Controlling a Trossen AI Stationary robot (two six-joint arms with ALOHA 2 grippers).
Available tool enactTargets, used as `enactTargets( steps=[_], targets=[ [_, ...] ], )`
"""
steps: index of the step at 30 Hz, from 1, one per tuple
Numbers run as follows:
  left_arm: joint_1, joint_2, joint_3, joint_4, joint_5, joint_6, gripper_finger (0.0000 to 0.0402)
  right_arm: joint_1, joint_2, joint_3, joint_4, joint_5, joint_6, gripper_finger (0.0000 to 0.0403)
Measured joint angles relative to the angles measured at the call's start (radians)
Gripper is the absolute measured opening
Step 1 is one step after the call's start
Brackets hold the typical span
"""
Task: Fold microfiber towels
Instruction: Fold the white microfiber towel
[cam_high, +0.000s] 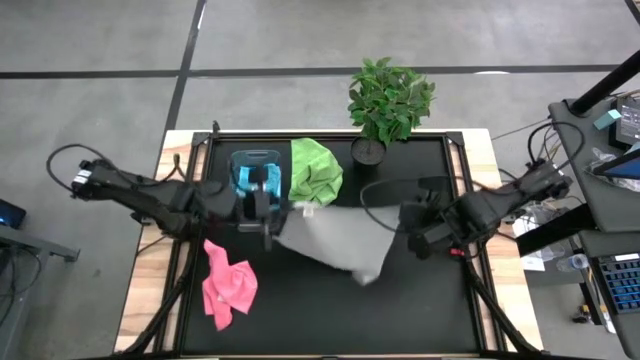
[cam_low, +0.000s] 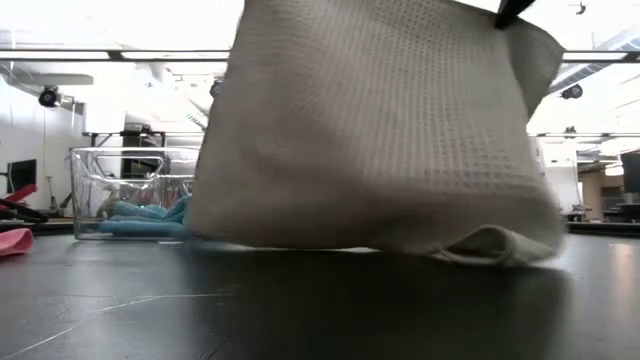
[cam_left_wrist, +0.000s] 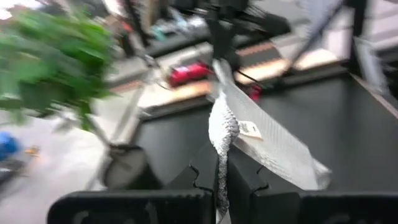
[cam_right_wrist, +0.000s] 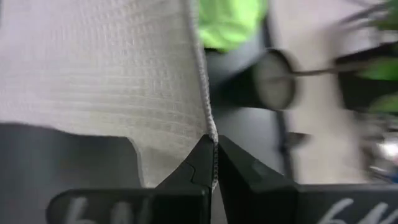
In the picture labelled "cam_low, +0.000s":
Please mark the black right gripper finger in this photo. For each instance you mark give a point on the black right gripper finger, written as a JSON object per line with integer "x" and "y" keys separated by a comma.
{"x": 510, "y": 10}

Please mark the grey waffle microfiber towel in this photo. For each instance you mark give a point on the grey waffle microfiber towel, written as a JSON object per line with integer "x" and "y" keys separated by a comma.
{"x": 375, "y": 125}

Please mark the cyan microfiber towel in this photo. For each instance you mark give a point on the cyan microfiber towel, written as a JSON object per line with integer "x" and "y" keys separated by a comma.
{"x": 145, "y": 210}

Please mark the clear plastic bin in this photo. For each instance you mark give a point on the clear plastic bin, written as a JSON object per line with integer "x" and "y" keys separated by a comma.
{"x": 90, "y": 170}

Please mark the pink microfiber towel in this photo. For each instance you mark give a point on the pink microfiber towel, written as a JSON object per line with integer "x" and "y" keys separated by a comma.
{"x": 15, "y": 241}

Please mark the black ceiling spotlight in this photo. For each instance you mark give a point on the black ceiling spotlight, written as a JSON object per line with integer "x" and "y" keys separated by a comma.
{"x": 571, "y": 91}
{"x": 215, "y": 90}
{"x": 48, "y": 96}

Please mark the black monitor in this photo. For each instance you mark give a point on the black monitor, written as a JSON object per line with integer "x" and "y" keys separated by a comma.
{"x": 22, "y": 176}

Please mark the red angled bar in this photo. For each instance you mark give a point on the red angled bar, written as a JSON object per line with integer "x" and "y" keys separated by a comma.
{"x": 25, "y": 192}

